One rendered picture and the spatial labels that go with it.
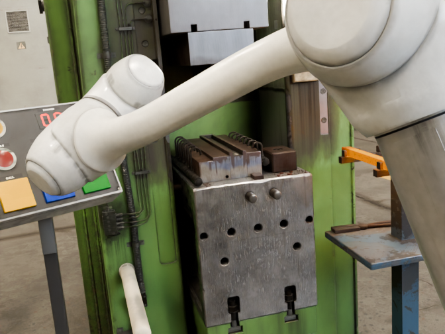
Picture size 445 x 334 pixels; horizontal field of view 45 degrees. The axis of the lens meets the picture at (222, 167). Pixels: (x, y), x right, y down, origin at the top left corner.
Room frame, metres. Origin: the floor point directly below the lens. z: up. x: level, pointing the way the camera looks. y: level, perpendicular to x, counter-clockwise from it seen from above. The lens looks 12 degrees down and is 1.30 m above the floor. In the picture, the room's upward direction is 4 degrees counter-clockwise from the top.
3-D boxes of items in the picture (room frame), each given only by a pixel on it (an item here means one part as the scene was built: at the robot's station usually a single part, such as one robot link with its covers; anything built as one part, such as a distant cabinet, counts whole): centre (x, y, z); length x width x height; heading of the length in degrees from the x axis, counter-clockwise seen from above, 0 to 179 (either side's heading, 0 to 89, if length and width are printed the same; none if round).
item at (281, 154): (1.71, -0.18, 0.95); 0.12 x 0.08 x 0.06; 14
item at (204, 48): (1.81, 0.02, 1.32); 0.42 x 0.20 x 0.10; 14
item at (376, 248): (1.55, -0.54, 0.70); 0.40 x 0.30 x 0.02; 103
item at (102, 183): (1.36, 0.34, 1.01); 0.07 x 0.05 x 0.07; 129
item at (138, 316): (1.44, 0.29, 0.62); 0.44 x 0.05 x 0.05; 14
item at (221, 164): (1.81, 0.02, 0.96); 0.42 x 0.20 x 0.09; 14
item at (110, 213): (1.64, 0.36, 0.80); 0.06 x 0.03 x 0.14; 104
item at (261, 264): (1.84, -0.03, 0.69); 0.56 x 0.38 x 0.45; 14
